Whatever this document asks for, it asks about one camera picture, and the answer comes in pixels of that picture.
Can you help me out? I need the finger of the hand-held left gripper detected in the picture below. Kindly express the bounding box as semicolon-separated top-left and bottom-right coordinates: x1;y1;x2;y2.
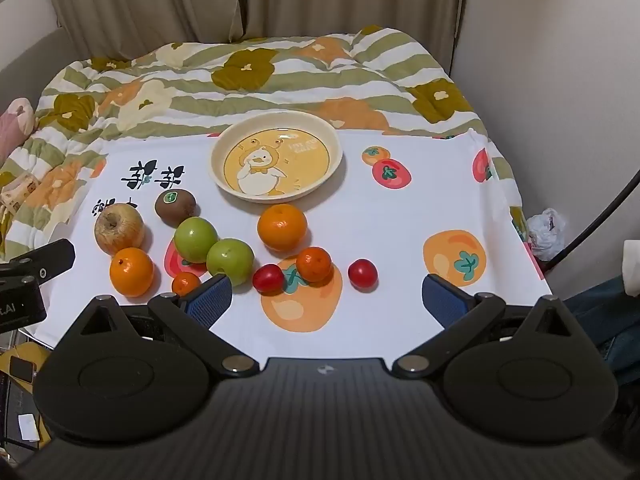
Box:
0;239;77;287

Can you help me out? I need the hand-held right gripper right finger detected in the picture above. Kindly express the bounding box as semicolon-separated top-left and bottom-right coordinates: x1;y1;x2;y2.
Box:
392;274;577;378

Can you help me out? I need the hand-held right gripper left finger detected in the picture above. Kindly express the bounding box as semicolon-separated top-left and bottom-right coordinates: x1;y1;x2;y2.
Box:
75;274;261;377

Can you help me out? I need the tiny mandarin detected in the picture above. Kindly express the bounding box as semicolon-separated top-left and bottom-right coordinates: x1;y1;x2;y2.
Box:
171;271;202;297

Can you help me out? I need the green apple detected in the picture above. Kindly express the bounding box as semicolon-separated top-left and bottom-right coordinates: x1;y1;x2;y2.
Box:
174;217;220;264
206;238;256;287

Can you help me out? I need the red cherry tomato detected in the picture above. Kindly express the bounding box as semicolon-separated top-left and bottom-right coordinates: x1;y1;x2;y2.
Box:
347;258;378;291
252;263;286;294

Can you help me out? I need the medium orange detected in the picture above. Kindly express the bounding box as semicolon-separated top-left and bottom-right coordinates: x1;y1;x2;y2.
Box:
110;247;155;296

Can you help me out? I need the brown kiwi with green sticker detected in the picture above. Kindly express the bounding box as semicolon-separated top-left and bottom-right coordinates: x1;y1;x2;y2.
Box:
154;189;197;228

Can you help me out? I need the large orange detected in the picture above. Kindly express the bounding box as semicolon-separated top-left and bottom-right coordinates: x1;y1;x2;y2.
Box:
257;203;308;253

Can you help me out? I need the small mandarin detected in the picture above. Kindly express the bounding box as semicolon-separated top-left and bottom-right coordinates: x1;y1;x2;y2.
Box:
296;247;334;283

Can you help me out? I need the cream duck-print plate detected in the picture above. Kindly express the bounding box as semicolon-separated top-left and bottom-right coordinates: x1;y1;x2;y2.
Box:
210;111;346;204

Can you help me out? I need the small dark phone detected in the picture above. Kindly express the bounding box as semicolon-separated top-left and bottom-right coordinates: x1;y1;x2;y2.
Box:
9;356;37;382

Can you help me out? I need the beige snack packet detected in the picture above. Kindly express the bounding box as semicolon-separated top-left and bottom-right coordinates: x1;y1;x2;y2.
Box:
0;172;42;217

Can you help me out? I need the white fruit-print cloth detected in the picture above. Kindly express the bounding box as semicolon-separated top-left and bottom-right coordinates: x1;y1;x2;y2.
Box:
22;129;553;361

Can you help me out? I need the white card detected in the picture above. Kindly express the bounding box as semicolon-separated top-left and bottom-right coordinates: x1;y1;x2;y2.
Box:
17;412;40;444

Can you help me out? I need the white plastic bag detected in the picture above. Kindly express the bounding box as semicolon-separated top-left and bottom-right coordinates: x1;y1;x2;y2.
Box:
525;207;569;262

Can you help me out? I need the pink plush toy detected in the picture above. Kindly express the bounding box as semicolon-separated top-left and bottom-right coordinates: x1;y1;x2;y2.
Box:
0;98;37;151

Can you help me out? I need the striped floral blanket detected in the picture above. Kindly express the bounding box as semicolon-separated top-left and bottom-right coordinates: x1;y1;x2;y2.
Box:
0;24;531;261

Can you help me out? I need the beige curtain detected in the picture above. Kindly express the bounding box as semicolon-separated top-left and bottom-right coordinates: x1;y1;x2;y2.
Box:
41;0;247;61
235;0;472;77

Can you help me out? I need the black cable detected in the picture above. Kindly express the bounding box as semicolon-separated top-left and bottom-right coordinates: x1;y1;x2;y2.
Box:
542;167;640;277

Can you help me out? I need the grey bed frame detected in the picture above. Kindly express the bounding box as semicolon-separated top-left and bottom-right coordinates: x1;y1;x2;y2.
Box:
0;27;83;111

